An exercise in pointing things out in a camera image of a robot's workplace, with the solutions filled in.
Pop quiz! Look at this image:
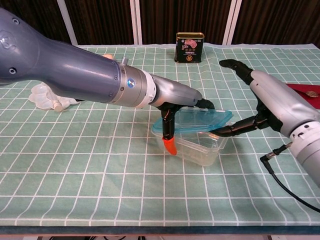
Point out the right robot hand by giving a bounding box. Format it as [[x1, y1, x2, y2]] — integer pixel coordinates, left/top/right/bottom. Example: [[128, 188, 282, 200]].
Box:
[[212, 59, 315, 138]]

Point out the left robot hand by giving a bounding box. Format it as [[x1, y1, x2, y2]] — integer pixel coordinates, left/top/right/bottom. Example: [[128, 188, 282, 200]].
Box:
[[149, 74, 216, 156]]

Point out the clear blue plastic tray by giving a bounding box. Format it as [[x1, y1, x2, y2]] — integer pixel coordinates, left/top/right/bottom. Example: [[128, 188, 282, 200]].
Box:
[[151, 107, 233, 136]]

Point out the clear plastic food container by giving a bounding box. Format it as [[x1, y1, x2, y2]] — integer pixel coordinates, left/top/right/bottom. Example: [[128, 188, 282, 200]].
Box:
[[152, 124, 230, 167]]

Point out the red envelope with gold seal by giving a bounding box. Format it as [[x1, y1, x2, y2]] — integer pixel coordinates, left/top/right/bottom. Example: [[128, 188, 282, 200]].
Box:
[[284, 83, 320, 110]]

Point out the black gold luncheon meat can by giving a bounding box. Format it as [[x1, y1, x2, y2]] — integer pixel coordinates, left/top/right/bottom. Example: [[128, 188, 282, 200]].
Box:
[[174, 31, 205, 64]]

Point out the green checkered tablecloth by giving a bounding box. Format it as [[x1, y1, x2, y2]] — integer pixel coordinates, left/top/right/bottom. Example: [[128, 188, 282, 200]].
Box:
[[0, 42, 320, 228]]

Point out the white flower paint palette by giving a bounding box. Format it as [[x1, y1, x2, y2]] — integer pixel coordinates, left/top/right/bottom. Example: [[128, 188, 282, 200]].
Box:
[[28, 83, 78, 112]]

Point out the white partition frame post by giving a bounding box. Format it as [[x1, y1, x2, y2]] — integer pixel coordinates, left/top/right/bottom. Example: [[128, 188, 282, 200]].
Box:
[[56, 0, 78, 46], [129, 0, 143, 45], [221, 0, 243, 45]]

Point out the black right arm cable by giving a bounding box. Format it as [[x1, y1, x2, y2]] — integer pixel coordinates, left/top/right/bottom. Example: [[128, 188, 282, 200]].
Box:
[[260, 142, 320, 212]]

